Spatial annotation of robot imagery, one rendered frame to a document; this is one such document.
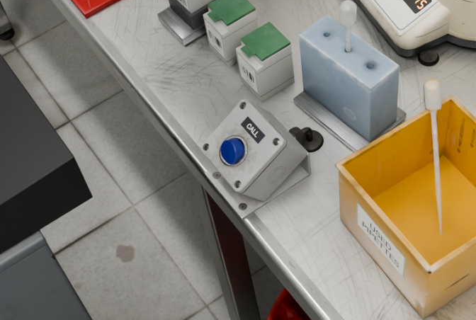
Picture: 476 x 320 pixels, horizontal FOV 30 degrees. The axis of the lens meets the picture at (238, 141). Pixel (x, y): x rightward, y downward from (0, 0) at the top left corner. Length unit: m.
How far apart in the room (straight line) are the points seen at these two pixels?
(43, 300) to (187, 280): 0.87
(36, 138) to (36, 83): 1.36
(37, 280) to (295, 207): 0.29
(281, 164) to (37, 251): 0.27
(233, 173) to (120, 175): 1.18
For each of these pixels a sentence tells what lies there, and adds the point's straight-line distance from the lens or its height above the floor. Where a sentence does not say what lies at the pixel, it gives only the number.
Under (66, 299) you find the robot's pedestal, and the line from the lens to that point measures 1.05.
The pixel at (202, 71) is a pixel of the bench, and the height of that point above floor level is 0.87.
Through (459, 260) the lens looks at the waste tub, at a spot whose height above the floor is 0.96.
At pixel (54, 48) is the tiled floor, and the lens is 2.32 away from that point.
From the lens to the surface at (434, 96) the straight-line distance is 0.83.
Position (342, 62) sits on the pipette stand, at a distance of 0.88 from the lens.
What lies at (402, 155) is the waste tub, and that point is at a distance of 0.87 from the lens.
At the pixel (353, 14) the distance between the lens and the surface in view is 0.84.
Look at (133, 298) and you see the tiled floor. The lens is 1.87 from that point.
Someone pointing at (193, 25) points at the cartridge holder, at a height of 0.90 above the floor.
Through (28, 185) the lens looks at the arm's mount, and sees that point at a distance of 0.88.
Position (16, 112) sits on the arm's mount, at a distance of 0.94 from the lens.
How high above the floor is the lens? 1.64
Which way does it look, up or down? 54 degrees down
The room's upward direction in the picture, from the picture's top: 11 degrees counter-clockwise
